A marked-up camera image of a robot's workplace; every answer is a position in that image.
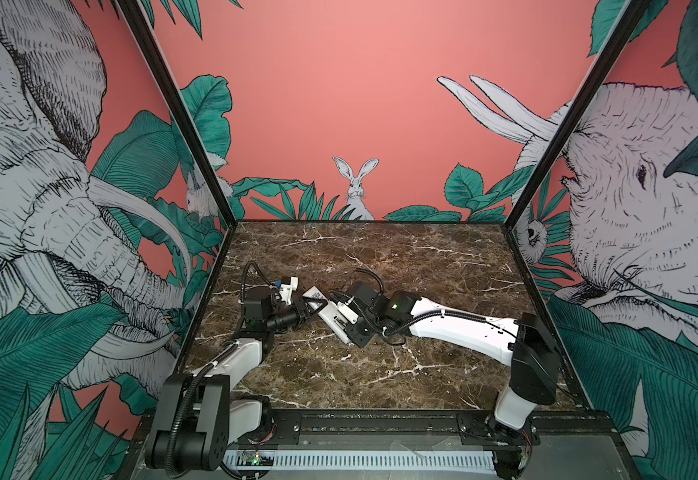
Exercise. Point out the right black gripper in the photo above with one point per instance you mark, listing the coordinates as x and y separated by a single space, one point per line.
353 335

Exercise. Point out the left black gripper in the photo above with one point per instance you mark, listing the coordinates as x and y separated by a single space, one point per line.
305 316

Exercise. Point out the white remote control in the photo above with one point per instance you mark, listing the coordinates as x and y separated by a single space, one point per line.
330 315

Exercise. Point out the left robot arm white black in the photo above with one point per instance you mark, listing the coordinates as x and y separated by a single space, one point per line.
196 418

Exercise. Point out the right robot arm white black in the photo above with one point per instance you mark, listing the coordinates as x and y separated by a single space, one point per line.
525 344

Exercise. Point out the small green circuit board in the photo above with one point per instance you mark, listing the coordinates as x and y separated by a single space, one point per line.
255 459

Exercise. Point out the white ribbed cable duct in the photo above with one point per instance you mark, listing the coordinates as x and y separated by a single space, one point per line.
479 462

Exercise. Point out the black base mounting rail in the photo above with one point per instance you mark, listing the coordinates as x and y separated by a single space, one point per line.
470 427

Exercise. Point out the left black frame post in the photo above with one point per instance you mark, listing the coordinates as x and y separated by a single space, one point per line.
141 30

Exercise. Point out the black frame post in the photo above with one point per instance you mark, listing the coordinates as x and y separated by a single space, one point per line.
617 38
141 30

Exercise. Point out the right black frame post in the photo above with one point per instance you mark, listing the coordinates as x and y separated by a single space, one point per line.
617 38

